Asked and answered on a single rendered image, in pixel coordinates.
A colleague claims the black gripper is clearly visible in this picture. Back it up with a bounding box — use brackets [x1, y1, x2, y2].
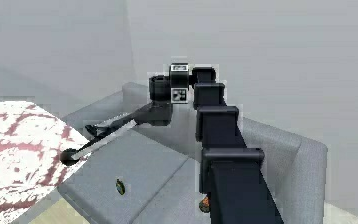
[59, 75, 174, 167]

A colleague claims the white cushion with red pattern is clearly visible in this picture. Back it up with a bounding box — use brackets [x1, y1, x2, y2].
[0, 101, 91, 224]

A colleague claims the small green round object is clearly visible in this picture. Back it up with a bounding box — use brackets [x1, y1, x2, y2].
[115, 178, 127, 196]

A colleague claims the grey sofa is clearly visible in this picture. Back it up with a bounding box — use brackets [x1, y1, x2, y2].
[57, 81, 329, 224]

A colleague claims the small orange and black object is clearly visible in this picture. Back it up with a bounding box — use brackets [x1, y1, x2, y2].
[198, 195, 211, 214]

